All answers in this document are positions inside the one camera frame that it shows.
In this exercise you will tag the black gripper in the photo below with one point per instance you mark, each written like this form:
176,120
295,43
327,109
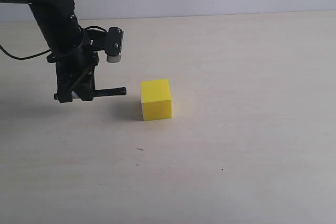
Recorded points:
75,70

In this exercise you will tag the black and white marker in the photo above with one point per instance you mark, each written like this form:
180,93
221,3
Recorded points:
106,92

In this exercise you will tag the yellow cube block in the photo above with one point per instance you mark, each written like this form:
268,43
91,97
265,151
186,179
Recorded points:
156,100

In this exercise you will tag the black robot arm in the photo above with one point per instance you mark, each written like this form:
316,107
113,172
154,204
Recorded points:
57,22

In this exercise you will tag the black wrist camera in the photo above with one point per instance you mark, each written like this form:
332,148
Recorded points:
113,44

